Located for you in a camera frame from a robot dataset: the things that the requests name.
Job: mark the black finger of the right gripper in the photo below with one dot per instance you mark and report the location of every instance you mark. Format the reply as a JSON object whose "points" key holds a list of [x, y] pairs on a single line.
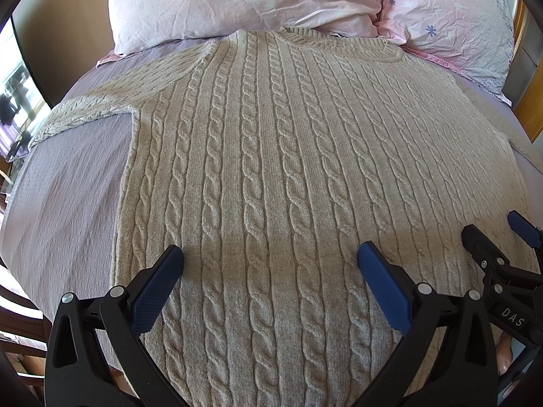
{"points": [[482, 250]]}

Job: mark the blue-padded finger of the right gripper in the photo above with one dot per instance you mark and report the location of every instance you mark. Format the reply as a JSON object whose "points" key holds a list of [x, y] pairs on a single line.
{"points": [[529, 233]]}

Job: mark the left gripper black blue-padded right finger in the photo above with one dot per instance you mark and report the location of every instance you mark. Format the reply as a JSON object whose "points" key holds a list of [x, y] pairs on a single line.
{"points": [[446, 353]]}

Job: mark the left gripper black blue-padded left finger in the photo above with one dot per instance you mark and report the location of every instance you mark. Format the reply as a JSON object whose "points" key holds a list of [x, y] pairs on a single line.
{"points": [[77, 372]]}

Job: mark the pink floral right pillow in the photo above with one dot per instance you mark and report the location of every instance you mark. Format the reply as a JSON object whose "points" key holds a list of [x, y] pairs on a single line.
{"points": [[473, 38]]}

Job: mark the pink floral pillow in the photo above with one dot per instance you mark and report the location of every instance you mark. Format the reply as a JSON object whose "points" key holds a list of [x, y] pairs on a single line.
{"points": [[138, 25], [473, 38]]}

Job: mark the pink floral left pillow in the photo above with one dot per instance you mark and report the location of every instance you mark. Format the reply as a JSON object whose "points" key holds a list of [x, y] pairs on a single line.
{"points": [[138, 25]]}

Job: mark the wooden headboard frame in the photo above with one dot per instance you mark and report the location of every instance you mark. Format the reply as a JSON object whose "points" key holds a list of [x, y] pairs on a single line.
{"points": [[527, 71]]}

